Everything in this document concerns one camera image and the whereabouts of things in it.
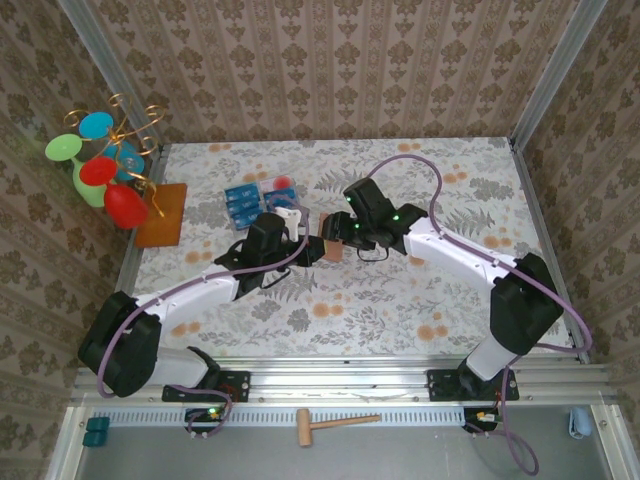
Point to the brown leather card holder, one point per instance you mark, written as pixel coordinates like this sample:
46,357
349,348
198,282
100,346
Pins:
336,252

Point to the clear plastic card tray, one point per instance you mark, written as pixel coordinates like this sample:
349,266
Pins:
260,182

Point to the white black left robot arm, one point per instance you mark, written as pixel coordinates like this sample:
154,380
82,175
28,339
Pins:
195,300

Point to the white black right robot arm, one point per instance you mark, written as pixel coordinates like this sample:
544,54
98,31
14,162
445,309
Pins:
450,250

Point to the white card with red circle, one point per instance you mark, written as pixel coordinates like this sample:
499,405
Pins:
282,182

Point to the floral patterned table cover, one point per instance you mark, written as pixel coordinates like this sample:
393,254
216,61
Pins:
350,325

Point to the red plastic goblet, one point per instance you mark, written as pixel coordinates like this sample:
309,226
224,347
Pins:
125,207

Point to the wooden mallet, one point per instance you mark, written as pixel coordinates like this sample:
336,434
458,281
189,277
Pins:
305,427

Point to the green plastic goblet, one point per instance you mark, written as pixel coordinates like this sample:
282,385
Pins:
90,190

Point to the small controller board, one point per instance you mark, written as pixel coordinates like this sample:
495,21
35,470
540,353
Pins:
482,418
205,416

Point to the blue plastic goblet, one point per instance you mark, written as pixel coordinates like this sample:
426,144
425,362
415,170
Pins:
97,125

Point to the grey metal shelf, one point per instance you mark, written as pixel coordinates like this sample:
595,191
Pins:
425,450

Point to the teal block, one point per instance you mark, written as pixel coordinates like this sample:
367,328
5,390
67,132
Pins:
95,439
98,424

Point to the light blue cloth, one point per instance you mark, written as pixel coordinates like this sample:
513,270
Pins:
580,424

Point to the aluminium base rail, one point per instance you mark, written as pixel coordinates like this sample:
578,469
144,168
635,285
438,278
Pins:
325,380

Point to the aluminium table side rail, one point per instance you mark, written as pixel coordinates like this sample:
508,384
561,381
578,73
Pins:
530,200
129,270

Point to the aluminium frame post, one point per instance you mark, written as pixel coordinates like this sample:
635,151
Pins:
559,65
109,65

